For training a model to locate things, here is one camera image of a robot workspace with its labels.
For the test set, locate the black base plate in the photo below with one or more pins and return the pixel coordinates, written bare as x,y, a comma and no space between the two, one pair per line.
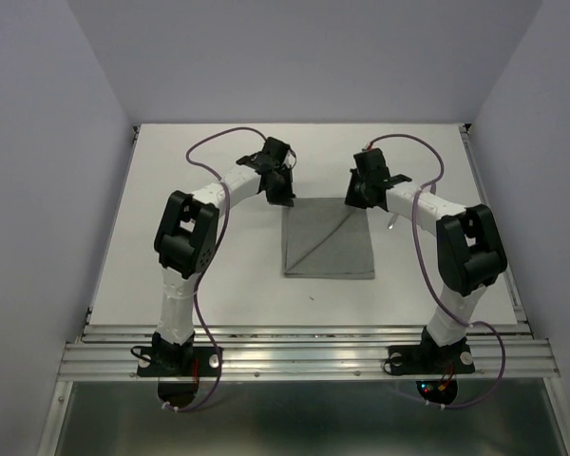
425,362
195,362

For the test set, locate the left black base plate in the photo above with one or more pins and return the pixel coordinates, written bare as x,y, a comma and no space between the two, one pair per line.
195,362

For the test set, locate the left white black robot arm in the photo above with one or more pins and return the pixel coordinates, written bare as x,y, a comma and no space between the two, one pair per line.
187,241

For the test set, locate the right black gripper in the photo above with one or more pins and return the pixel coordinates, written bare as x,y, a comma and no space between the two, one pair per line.
351,199

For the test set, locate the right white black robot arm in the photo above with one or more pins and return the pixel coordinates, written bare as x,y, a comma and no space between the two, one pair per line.
470,258

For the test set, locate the grey cloth napkin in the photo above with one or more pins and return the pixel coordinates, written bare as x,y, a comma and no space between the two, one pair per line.
324,238

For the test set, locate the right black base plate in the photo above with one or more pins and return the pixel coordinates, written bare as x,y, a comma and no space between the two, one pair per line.
425,362

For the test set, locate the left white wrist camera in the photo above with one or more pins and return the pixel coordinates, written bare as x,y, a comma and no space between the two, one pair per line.
291,159

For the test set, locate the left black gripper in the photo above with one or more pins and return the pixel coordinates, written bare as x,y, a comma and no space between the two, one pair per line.
286,198

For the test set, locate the silver fork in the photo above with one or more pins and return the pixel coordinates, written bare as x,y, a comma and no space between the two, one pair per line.
392,221

